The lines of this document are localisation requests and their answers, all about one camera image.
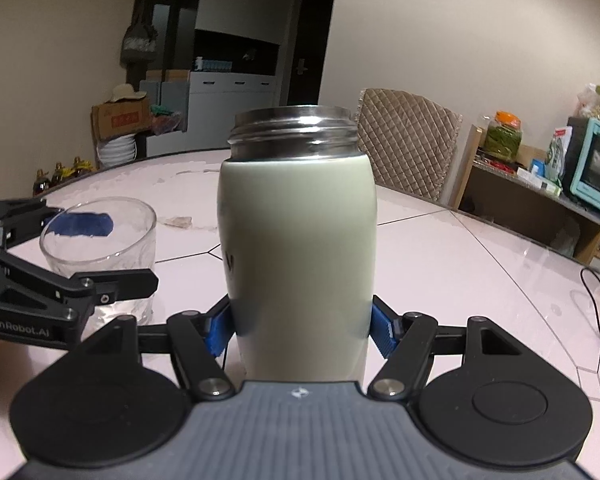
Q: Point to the grey hanging bag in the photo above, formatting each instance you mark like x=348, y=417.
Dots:
x=139, y=40

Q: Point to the straw hat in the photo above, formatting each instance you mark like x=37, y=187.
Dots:
x=127, y=94

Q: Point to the white insulated bottle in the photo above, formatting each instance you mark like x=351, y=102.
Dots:
x=297, y=240

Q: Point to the stack of white buckets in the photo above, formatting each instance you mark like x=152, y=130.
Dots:
x=117, y=152

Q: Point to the cardboard box with red print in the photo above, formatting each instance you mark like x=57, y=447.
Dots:
x=122, y=120

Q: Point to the clear glass cup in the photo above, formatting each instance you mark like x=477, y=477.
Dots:
x=130, y=255

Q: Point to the wooden shelf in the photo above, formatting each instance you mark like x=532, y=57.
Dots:
x=510, y=210

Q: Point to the pile of colourful clothes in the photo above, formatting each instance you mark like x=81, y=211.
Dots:
x=167, y=119

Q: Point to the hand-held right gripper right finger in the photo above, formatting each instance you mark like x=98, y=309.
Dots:
x=383, y=332

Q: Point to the green and white snack bag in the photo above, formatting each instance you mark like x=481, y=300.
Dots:
x=557, y=155

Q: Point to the chair with quilted beige cover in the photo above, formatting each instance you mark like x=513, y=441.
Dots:
x=410, y=145

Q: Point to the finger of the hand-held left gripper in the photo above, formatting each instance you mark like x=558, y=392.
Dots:
x=122, y=282
x=82, y=223

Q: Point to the green jar with orange lid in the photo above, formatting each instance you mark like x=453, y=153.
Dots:
x=502, y=137

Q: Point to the dark door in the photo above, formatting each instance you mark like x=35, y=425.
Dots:
x=312, y=50

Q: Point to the small packets on shelf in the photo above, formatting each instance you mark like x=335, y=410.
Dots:
x=537, y=177

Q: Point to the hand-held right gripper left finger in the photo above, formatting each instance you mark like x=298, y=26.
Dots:
x=218, y=334

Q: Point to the white and black cabinet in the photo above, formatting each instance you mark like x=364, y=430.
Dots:
x=230, y=60

